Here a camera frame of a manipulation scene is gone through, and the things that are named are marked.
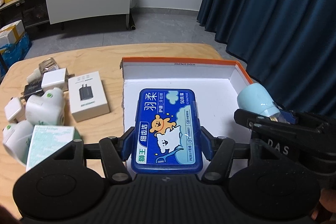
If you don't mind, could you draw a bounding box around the dark blue curtain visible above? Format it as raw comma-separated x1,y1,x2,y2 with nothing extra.
197,0,335,117

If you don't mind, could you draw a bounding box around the white tv cabinet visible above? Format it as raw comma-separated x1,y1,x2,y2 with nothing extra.
1,0,137,28

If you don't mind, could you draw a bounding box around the adhesive bandages box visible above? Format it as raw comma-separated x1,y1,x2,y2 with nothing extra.
26,125,81,172

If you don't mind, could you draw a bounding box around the blue plastic bag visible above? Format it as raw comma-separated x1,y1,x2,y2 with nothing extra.
1,33,32,69

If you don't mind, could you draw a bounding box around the orange white cardboard tray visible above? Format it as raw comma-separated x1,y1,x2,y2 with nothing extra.
119,56,254,177

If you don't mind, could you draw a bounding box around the white square power adapter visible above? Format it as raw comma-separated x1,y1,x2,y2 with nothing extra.
4,97,26,123

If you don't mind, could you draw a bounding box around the white charger retail box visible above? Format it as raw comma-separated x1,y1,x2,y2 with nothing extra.
68,71,110,122

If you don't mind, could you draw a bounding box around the blue floss pick tin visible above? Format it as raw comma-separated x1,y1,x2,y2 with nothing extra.
131,88,203,174

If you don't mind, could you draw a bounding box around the white cardboard boxes floor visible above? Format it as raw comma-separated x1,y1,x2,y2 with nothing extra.
0,20,25,47

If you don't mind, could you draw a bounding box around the white mosquito repellent plug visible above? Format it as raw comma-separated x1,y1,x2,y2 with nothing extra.
2,120,34,165

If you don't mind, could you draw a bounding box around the toothpick jar light blue lid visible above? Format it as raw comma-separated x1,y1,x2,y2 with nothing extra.
234,83,296,127

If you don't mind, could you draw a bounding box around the white flat-pin charger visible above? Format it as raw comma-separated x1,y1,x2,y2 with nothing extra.
41,68,75,92

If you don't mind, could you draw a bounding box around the clear bottle white cap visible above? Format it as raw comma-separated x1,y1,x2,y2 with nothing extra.
27,57,60,84

